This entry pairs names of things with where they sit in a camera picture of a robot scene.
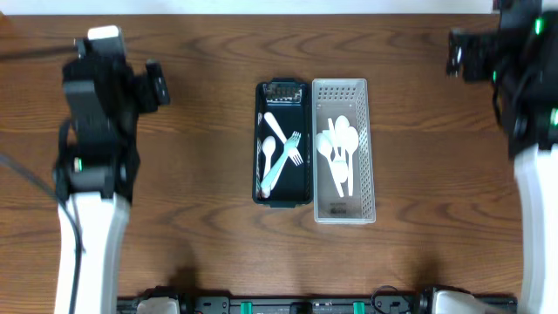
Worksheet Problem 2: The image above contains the clear plastic basket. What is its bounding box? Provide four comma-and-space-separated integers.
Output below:
311, 78, 376, 224

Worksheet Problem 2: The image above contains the black mounting rail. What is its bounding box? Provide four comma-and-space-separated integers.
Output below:
116, 285, 520, 314

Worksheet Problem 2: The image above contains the white plastic spoon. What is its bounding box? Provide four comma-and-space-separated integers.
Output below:
334, 115, 350, 160
343, 126, 359, 196
316, 133, 344, 198

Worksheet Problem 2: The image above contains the dark green plastic basket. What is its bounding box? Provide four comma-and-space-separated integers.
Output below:
252, 78, 313, 208

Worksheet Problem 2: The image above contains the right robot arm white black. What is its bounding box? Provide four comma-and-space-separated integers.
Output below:
446, 1, 557, 313

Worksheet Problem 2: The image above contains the fork with mint handle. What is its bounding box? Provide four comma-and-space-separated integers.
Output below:
269, 132, 301, 177

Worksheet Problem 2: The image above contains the short white spoon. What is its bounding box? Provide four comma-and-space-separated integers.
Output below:
261, 136, 276, 199

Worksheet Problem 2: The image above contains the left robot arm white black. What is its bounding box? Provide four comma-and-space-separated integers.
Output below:
53, 56, 170, 313

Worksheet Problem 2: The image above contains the white plastic fork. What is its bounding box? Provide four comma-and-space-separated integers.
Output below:
263, 112, 303, 166
261, 174, 279, 199

